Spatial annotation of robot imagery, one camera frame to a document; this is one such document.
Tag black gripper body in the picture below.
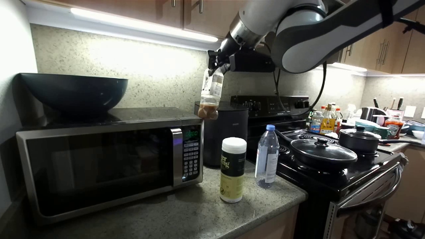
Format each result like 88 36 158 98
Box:
207 37 240 74

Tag bottle with brown liquid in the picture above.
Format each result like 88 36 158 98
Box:
196 69 224 119

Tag clear plastic bottle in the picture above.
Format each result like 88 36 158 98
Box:
254 124 280 187

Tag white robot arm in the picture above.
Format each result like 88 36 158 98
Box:
207 0 423 74

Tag yellow oil bottle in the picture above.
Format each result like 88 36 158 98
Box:
320 103 335 134

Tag black air fryer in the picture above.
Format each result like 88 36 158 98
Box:
201 101 248 168

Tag white yellow canister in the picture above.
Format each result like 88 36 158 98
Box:
219 136 246 203

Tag black pan with glass lid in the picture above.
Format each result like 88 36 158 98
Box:
277 132 357 171

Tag dark blue bowl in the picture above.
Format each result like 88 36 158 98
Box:
19 73 127 118

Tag small black pot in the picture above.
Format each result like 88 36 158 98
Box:
338 127 381 154

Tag stainless steel microwave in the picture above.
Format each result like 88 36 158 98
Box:
15 107 203 224

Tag black electric stove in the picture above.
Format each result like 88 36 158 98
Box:
231 95 406 239

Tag wooden upper cabinets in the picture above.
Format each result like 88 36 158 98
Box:
43 0 425 75

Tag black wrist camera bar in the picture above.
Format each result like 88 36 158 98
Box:
229 49 274 71

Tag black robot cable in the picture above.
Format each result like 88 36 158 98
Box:
272 61 329 119

